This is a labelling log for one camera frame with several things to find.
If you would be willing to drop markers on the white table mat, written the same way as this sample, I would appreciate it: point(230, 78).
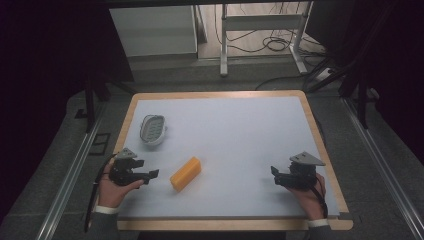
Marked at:
point(240, 146)

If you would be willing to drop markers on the person's left hand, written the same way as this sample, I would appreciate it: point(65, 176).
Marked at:
point(111, 195)

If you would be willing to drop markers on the small black floor bracket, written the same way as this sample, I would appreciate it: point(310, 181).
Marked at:
point(81, 114)

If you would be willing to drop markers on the black metal stand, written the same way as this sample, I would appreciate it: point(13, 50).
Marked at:
point(89, 106)
point(361, 100)

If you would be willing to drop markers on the white cabinet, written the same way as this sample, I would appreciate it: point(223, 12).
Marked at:
point(153, 31)

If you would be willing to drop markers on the orange soap bar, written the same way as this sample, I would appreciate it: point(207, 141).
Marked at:
point(185, 174)

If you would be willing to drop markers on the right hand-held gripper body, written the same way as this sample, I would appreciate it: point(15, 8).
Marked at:
point(301, 175)

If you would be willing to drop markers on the person's right hand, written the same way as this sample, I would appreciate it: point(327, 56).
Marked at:
point(311, 203)

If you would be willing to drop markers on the white metal stand frame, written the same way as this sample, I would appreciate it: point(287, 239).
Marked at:
point(224, 43)

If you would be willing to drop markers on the aluminium rail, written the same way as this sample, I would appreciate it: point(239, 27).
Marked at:
point(68, 180)
point(383, 166)

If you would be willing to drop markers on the grey oval soap dish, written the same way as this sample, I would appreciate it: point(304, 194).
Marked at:
point(152, 130)

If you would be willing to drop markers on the white power strip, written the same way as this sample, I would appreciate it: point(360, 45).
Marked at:
point(324, 74)

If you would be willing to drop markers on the dark curtain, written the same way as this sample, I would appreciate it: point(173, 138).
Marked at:
point(43, 83)
point(393, 66)

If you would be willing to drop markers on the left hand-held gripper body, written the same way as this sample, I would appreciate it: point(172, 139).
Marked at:
point(121, 171)

